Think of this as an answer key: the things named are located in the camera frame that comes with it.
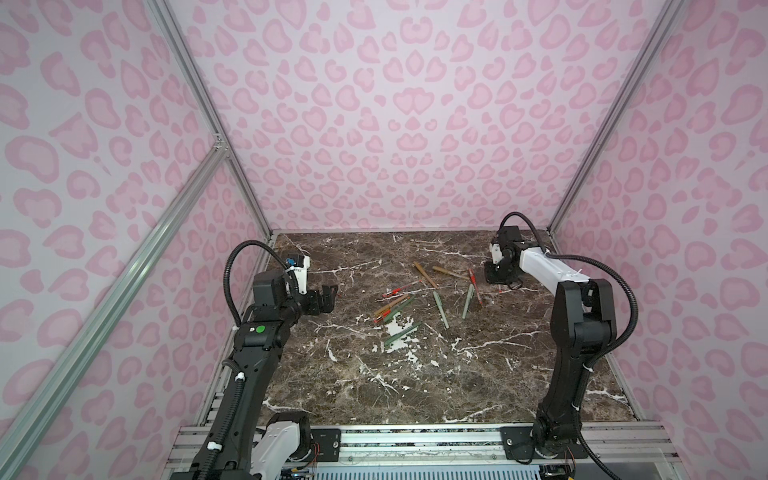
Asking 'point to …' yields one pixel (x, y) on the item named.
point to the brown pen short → (450, 272)
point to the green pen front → (396, 335)
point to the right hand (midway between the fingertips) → (493, 275)
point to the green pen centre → (441, 308)
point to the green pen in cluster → (394, 312)
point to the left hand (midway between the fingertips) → (320, 281)
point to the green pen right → (468, 299)
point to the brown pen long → (425, 275)
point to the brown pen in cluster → (389, 305)
